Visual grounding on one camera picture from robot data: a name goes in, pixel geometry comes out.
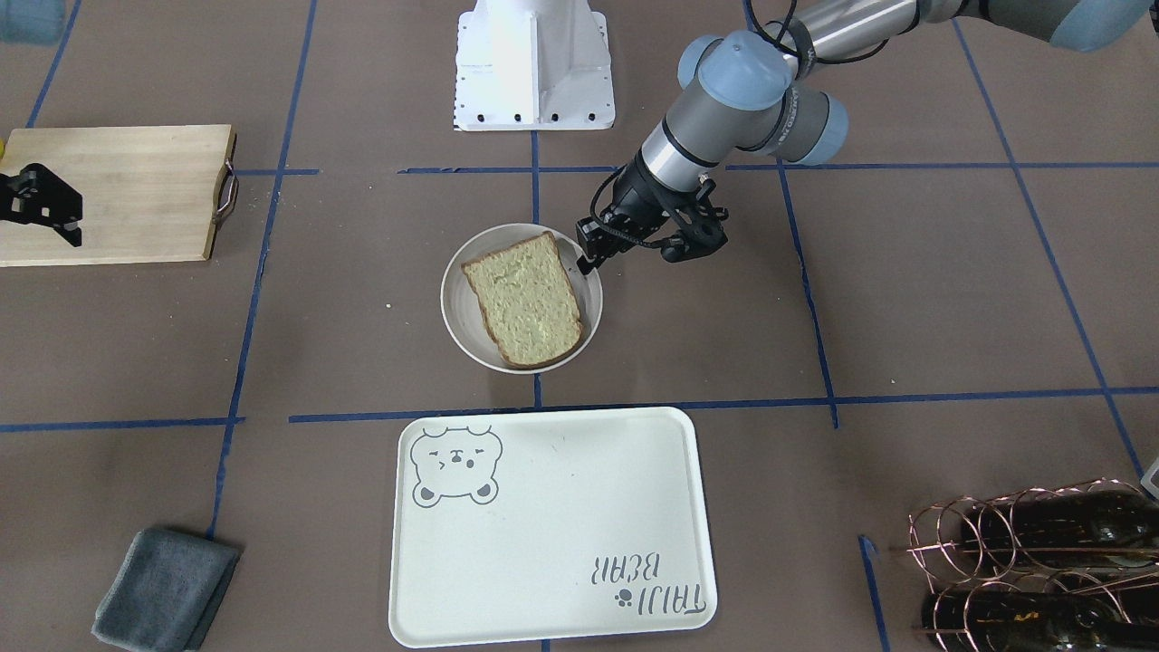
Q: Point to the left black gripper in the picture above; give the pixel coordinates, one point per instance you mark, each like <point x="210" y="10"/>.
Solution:
<point x="636" y="191"/>

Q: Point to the bread slice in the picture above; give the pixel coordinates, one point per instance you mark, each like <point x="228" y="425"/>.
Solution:
<point x="528" y="306"/>

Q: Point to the white round plate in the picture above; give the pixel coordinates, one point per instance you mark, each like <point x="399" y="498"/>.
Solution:
<point x="462" y="315"/>

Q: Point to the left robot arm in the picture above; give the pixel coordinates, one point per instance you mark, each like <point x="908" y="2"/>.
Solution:
<point x="746" y="91"/>

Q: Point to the cream bear tray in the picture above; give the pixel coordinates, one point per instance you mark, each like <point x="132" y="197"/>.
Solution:
<point x="562" y="524"/>

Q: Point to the wooden cutting board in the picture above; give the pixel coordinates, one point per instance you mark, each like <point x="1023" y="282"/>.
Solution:
<point x="150" y="194"/>

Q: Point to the dark wine bottle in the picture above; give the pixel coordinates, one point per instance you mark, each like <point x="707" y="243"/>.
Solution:
<point x="997" y="617"/>
<point x="1104" y="529"/>

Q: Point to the grey folded cloth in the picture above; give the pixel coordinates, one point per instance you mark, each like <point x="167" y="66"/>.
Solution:
<point x="167" y="593"/>

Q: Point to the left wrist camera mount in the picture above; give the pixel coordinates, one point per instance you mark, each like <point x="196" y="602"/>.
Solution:
<point x="699" y="223"/>

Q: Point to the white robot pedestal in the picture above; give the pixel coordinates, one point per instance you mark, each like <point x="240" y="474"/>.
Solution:
<point x="542" y="65"/>

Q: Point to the copper wire bottle rack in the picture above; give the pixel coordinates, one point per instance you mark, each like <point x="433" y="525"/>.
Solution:
<point x="935" y="545"/>

